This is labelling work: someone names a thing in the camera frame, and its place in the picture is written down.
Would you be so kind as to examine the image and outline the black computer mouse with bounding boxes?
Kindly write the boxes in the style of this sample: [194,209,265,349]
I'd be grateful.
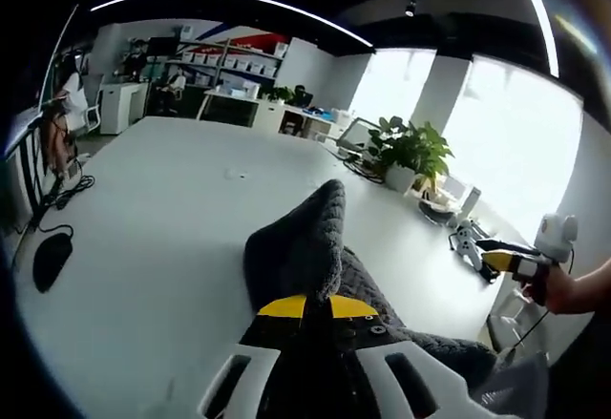
[32,232,74,294]

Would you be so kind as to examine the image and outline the white mesh office chair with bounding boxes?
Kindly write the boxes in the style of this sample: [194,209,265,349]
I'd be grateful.
[335,116,379,151]

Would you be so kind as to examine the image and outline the grey mesh chair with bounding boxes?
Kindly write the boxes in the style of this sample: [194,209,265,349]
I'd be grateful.
[469,350,551,419]

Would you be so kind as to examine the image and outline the white bottle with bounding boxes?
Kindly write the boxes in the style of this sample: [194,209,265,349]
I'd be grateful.
[457,184,483,222]

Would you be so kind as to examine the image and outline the black cable coil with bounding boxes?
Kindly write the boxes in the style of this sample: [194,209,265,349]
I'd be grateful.
[343,155,386,185]

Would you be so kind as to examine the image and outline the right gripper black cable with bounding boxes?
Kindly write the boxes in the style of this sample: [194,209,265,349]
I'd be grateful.
[504,245,576,359]

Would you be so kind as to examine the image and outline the black monitor on stand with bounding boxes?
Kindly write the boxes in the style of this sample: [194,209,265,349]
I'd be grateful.
[147,36,180,58]

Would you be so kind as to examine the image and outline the dark grey bowl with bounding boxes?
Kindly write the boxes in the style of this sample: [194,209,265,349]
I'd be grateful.
[418,199,462,227]

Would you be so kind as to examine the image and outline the black mouse cable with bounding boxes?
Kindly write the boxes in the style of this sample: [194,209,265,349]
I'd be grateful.
[36,221,75,240]

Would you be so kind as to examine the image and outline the black laptop stand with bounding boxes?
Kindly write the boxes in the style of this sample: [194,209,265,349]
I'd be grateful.
[17,122,54,229]

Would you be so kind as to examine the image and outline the black floor cables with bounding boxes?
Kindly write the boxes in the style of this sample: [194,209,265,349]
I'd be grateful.
[46,155,96,211]

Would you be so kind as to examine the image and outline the white office desk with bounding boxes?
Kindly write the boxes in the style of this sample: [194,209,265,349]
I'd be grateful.
[197,88,346,141]

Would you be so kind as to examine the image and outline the person's right hand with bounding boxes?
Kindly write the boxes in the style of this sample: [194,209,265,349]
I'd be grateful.
[521,270,573,315]

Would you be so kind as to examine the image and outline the white cabinet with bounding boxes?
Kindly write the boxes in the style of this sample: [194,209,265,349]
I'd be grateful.
[99,81,150,136]

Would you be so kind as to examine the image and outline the white swivel office chair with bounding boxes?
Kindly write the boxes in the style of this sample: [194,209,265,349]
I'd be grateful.
[82,88,104,135]

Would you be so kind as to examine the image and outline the shelf with white bins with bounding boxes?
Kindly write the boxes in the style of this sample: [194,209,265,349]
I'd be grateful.
[166,35,290,89]

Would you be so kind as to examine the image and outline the green potted plant white pot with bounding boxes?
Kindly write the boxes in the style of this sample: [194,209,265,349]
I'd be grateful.
[367,115,455,195]

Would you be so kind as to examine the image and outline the small green desk plants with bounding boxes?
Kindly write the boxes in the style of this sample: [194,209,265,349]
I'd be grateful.
[259,85,295,105]

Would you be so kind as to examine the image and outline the dark grey towel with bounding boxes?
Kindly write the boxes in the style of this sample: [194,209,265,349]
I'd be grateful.
[242,178,500,391]

